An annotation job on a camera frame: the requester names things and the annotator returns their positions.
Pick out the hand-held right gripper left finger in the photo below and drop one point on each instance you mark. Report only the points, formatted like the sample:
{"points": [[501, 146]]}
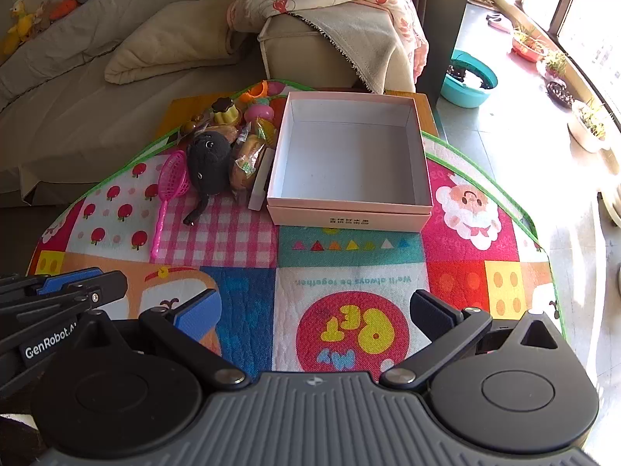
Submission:
{"points": [[196, 308]]}

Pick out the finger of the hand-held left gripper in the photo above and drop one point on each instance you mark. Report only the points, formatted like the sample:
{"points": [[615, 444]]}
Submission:
{"points": [[68, 279], [104, 287]]}

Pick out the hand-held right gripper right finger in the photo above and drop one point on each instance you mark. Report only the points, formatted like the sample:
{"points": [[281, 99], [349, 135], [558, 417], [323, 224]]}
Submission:
{"points": [[432, 315]]}

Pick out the pink toy strainer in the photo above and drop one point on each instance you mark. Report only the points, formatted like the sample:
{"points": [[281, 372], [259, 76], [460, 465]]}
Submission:
{"points": [[172, 174]]}

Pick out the black plush toy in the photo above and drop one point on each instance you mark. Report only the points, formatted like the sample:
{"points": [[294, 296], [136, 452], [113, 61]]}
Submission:
{"points": [[208, 155]]}

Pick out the packaged brown cake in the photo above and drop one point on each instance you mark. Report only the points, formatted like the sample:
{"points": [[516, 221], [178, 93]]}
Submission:
{"points": [[247, 160]]}

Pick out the pink cardboard box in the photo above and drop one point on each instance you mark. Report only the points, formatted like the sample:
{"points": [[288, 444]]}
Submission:
{"points": [[349, 155]]}

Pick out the colourful patchwork play mat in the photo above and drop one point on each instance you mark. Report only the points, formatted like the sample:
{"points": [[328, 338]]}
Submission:
{"points": [[349, 272]]}

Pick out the yellow plastic toy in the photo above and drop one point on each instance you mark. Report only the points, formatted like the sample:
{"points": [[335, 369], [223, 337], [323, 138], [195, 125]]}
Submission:
{"points": [[266, 133]]}

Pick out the beige sofa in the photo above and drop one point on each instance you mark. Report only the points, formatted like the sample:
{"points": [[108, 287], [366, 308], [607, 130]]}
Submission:
{"points": [[73, 87]]}

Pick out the toy pudding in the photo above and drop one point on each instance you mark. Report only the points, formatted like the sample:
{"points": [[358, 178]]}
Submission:
{"points": [[225, 111]]}

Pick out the pink plastic toy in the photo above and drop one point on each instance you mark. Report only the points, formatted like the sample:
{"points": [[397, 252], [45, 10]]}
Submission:
{"points": [[259, 110]]}

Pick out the teal basin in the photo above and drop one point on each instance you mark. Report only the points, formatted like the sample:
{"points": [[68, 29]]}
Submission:
{"points": [[461, 94]]}

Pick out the orange plastic toy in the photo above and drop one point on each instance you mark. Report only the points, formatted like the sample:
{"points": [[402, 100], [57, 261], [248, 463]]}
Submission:
{"points": [[255, 91]]}

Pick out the white plant pot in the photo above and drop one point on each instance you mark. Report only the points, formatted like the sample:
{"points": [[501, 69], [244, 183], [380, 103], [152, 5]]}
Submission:
{"points": [[584, 133]]}

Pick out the beige cushion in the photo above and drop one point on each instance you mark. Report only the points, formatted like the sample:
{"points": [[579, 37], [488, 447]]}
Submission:
{"points": [[170, 43]]}

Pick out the dark plant pot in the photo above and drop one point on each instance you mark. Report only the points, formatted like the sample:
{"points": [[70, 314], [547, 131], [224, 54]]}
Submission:
{"points": [[560, 93]]}

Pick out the yellow plush duck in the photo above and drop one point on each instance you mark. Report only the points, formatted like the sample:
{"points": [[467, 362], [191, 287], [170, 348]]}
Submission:
{"points": [[17, 26]]}

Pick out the orange carrot toy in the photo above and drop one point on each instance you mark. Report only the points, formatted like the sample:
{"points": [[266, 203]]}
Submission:
{"points": [[63, 8]]}

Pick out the pink plant pot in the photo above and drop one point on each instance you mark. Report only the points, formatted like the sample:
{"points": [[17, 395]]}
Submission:
{"points": [[553, 70]]}

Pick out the cream towel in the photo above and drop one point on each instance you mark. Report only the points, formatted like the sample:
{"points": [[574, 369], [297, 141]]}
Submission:
{"points": [[368, 43]]}

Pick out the red plant pot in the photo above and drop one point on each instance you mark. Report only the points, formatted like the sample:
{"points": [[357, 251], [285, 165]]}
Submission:
{"points": [[526, 51]]}

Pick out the pair of slippers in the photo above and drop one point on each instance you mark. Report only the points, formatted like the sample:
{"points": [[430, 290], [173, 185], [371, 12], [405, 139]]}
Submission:
{"points": [[499, 22]]}

